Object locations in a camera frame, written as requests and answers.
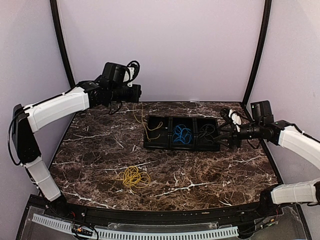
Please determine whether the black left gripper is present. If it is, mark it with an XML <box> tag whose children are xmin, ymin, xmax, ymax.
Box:
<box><xmin>110</xmin><ymin>83</ymin><xmax>142</xmax><ymax>103</ymax></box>

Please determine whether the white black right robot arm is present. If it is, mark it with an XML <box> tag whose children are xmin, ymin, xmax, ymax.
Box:
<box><xmin>213</xmin><ymin>100</ymin><xmax>320</xmax><ymax>217</ymax></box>

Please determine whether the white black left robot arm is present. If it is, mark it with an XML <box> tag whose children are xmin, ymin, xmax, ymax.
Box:
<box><xmin>7</xmin><ymin>60</ymin><xmax>142</xmax><ymax>218</ymax></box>

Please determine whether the black middle storage bin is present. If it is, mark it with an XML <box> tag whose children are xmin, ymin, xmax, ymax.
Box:
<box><xmin>170</xmin><ymin>116</ymin><xmax>195</xmax><ymax>151</ymax></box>

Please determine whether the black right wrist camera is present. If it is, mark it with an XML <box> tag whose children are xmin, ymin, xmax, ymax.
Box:
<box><xmin>219</xmin><ymin>108</ymin><xmax>242</xmax><ymax>133</ymax></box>

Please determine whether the black front table rail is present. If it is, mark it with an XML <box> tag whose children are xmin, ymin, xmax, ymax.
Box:
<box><xmin>27</xmin><ymin>193</ymin><xmax>298</xmax><ymax>230</ymax></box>

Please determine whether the white slotted cable duct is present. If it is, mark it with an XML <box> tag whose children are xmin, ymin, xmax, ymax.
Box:
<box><xmin>32</xmin><ymin>213</ymin><xmax>239</xmax><ymax>240</ymax></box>

